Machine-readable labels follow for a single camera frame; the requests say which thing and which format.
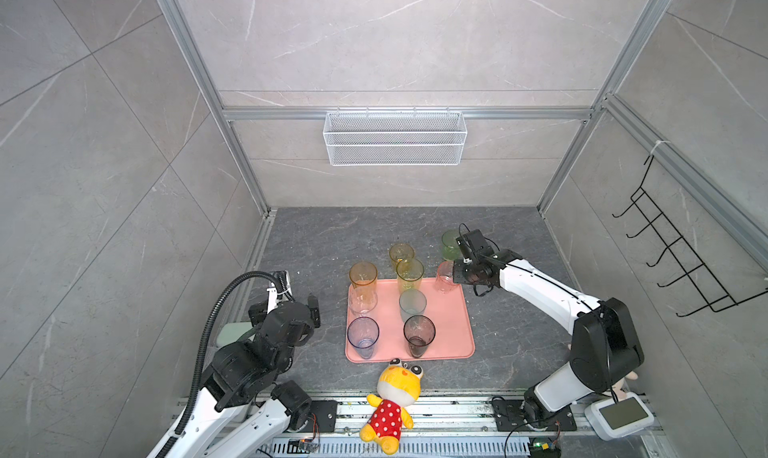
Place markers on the blue tall glass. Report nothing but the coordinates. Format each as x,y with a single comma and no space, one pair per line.
363,334

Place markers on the dark grey glass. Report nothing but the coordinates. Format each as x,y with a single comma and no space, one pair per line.
419,332

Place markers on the pink glass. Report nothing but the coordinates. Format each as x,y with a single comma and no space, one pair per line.
444,282

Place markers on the teal frosted cup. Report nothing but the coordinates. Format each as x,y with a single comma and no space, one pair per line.
411,302

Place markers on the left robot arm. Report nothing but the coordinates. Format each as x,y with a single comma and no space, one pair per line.
239,406

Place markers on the tall green glass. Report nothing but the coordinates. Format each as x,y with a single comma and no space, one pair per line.
410,272

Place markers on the green sponge box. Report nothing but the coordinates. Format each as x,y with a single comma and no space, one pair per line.
231,332

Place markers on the pink plastic tray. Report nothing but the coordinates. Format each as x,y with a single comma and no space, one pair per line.
448,311

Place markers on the white wire mesh basket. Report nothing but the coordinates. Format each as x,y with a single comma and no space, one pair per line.
415,138

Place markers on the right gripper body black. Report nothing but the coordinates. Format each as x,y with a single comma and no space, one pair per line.
464,272

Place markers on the white digital scale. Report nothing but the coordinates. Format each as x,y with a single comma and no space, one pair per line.
613,420

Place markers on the small green glass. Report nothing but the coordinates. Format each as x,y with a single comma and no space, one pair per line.
450,248

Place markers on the black wire hook rack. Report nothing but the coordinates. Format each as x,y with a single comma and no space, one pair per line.
691,268

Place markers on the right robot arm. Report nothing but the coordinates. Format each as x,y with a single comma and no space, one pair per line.
604,347

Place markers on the tall amber glass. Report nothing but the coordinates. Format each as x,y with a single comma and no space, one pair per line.
363,274

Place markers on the yellow plush toy red dress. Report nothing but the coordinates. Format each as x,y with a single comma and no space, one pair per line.
398,387

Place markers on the small plush doll striped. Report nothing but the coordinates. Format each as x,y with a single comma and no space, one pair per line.
621,387

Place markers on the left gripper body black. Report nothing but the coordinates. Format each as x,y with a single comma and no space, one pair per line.
312,320

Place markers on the clear glass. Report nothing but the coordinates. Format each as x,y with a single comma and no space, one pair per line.
362,300

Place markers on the short amber glass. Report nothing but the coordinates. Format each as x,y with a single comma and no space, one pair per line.
399,252

